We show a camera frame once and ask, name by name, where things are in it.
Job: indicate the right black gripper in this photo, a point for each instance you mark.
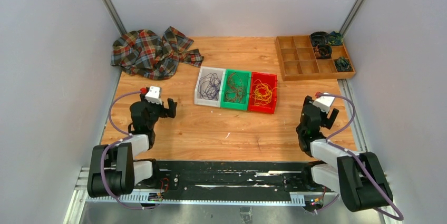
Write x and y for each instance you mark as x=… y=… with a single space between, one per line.
x=328 y=122

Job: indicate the aluminium frame rail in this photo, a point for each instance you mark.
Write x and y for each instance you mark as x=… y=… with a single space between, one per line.
x=132 y=209

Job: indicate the red plastic bin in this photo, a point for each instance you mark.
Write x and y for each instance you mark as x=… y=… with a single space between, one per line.
x=263 y=93

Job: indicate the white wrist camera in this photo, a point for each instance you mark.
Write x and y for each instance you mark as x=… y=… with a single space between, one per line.
x=153 y=95
x=323 y=101

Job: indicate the dark coil middle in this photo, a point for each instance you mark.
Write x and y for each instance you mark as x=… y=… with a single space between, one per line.
x=323 y=51

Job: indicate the black coil top left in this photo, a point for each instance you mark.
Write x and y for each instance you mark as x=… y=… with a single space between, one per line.
x=319 y=38

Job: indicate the green coil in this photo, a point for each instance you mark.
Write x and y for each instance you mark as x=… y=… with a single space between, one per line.
x=335 y=39
x=343 y=64

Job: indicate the green coil top right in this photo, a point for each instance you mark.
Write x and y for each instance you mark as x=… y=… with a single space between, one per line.
x=335 y=39

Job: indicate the white plastic bin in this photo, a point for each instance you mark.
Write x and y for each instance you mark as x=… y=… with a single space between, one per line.
x=209 y=86

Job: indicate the green coil lower right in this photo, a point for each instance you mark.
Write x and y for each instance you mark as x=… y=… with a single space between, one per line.
x=343 y=64

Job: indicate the wooden compartment tray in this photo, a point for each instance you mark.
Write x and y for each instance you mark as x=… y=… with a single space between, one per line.
x=297 y=60

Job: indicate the plaid cloth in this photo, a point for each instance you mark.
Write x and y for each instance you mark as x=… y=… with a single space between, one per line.
x=155 y=57

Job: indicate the green plastic bin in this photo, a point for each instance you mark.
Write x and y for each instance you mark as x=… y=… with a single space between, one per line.
x=236 y=88

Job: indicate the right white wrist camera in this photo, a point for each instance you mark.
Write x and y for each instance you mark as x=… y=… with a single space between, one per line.
x=323 y=101

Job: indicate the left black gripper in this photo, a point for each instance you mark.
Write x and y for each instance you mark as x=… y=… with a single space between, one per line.
x=169 y=112

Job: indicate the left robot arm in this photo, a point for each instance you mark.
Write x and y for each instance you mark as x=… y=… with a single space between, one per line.
x=114 y=170

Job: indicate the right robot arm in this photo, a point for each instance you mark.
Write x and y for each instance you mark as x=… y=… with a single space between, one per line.
x=357 y=177

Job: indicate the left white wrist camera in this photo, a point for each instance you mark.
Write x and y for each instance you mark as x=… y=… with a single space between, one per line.
x=153 y=95

